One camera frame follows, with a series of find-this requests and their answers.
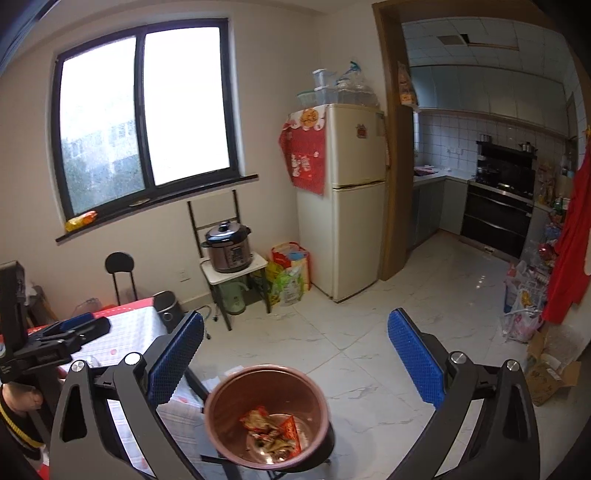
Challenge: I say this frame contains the black round back chair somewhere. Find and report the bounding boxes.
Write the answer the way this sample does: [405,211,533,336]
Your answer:
[104,251,140,306]

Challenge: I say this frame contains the yellow orange snack packet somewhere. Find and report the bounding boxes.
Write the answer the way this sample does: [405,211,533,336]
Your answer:
[64,210,99,233]

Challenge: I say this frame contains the small white side table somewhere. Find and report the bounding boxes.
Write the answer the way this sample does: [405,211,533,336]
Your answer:
[199,252,270,331]

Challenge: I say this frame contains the copper trash bin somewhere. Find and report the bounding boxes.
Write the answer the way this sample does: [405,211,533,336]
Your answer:
[203,364,334,472]

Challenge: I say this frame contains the black pot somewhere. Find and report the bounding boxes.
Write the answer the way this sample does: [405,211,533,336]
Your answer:
[152,290,184,331]

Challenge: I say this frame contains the green kettle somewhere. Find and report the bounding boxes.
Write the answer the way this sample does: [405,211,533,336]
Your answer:
[216,280,250,316]

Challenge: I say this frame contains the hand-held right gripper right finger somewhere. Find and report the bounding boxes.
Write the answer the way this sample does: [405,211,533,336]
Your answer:
[385,308,542,480]

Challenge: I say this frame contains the cream refrigerator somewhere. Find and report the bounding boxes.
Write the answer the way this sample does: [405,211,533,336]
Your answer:
[295,103,389,304]

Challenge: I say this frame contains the crumpled snack wrappers pile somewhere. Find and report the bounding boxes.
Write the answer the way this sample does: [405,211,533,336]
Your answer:
[239,405,304,463]

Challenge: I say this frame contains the pink white plastic bags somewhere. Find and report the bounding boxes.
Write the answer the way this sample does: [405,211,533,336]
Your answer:
[502,260,546,343]

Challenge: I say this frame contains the person's left hand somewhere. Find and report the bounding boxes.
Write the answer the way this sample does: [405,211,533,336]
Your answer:
[2,381,44,413]

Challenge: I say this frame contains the silver pressure cooker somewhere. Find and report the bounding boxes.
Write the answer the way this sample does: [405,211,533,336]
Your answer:
[201,220,254,274]

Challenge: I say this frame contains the green yellow sack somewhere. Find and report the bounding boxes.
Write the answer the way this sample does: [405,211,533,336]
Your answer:
[265,260,308,306]

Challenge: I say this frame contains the metal frame rack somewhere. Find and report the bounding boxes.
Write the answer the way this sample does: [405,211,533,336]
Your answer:
[187,188,242,250]

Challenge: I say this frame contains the red hanging cloth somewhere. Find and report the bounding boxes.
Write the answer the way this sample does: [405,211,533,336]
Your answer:
[540,124,591,324]

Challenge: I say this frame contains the red printed cloth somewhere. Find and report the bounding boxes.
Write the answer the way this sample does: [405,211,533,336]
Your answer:
[277,106,328,196]

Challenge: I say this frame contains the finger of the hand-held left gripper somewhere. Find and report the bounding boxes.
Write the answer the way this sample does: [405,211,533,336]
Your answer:
[28,312,96,343]
[51,317,112,366]

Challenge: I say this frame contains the black framed window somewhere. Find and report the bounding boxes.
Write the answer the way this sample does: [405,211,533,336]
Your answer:
[50,18,242,221]

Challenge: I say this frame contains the person's left forearm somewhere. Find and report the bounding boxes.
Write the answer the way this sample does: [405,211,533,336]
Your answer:
[0,396,48,480]

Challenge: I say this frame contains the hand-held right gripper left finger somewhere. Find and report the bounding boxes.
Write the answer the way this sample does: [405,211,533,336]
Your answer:
[48,310,218,480]

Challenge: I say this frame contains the brown door frame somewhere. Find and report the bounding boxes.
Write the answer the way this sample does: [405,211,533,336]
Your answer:
[372,0,583,282]

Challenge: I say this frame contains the black range hood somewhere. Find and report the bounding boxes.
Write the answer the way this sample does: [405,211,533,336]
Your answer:
[476,140,539,179]

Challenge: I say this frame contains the clear plastic bag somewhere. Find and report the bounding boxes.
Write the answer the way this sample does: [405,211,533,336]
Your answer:
[334,59,382,110]

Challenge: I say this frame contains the red shopping bag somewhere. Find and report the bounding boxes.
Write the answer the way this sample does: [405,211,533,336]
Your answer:
[270,241,311,296]

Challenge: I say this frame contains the black built-in oven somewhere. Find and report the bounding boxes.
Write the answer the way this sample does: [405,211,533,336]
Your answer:
[460,177,537,260]

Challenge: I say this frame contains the hanging orange packet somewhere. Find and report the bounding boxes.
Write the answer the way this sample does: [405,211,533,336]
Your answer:
[396,62,419,108]

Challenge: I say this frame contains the grey kitchen counter cabinets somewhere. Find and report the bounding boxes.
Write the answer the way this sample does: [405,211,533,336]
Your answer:
[406,168,472,253]

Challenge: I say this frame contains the open cardboard box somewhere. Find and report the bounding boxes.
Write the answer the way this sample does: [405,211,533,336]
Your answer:
[523,322,583,407]

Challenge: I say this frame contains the grey upper kitchen cabinets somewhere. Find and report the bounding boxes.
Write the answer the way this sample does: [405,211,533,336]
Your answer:
[408,64,574,136]

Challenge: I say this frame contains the dark window sill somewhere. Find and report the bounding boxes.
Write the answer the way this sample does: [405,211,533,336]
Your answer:
[55,173,259,243]

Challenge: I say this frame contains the clear plastic food containers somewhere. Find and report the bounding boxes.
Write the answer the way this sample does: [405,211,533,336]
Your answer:
[297,69,343,106]

